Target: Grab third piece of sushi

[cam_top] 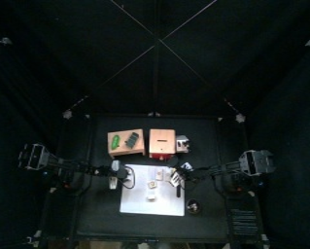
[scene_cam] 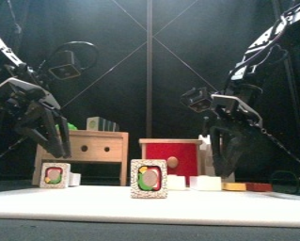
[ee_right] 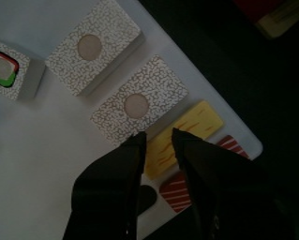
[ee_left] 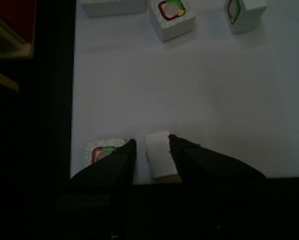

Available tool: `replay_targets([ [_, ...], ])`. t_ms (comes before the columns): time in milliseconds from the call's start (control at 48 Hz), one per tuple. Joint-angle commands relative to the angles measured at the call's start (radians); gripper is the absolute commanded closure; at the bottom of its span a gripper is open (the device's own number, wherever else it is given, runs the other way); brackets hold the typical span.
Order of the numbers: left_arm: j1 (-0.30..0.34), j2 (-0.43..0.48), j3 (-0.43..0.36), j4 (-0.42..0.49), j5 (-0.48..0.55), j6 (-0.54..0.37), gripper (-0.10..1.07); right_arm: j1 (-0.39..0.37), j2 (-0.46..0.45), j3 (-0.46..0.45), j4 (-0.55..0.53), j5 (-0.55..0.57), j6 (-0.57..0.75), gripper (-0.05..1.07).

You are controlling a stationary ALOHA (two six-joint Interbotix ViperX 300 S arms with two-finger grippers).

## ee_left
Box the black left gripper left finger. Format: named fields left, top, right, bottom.
left=57, top=138, right=137, bottom=240

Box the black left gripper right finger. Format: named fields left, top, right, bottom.
left=167, top=133, right=274, bottom=240

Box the white toy sushi block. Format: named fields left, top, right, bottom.
left=80, top=0, right=148, bottom=18
left=144, top=130, right=180, bottom=180

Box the white toy sushi roll piece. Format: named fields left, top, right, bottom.
left=149, top=0, right=197, bottom=43
left=223, top=0, right=270, bottom=35

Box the white box with apple print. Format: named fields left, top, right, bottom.
left=84, top=137, right=128, bottom=167

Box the white rectangular board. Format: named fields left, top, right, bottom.
left=69, top=0, right=299, bottom=186

